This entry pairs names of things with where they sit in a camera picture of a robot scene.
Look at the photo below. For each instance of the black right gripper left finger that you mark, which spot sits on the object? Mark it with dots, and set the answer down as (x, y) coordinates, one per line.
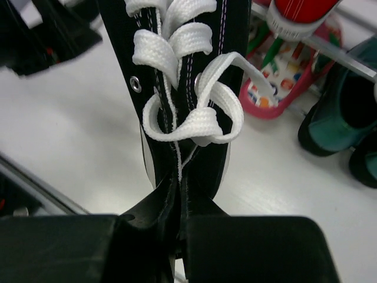
(137, 246)

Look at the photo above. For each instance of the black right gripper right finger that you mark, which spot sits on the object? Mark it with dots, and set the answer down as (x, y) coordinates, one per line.
(223, 248)

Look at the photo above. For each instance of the black canvas sneaker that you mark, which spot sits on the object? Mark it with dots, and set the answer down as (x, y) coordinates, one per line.
(184, 62)

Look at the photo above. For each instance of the pink slipper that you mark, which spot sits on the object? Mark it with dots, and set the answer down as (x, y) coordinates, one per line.
(291, 67)

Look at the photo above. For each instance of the red canvas sneaker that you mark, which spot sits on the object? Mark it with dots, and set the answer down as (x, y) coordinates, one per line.
(294, 20)

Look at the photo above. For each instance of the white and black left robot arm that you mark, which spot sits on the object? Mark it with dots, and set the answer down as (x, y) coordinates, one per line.
(64, 33)

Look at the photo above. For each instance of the right dark green loafer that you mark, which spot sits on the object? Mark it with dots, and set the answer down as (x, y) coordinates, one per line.
(362, 165)

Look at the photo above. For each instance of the dark green loafer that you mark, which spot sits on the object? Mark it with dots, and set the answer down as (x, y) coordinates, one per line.
(344, 115)
(362, 165)

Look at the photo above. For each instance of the left dark green loafer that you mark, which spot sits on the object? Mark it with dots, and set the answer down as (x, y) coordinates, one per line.
(344, 115)

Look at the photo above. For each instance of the aluminium mounting rail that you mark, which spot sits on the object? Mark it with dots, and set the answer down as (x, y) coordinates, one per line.
(23, 193)

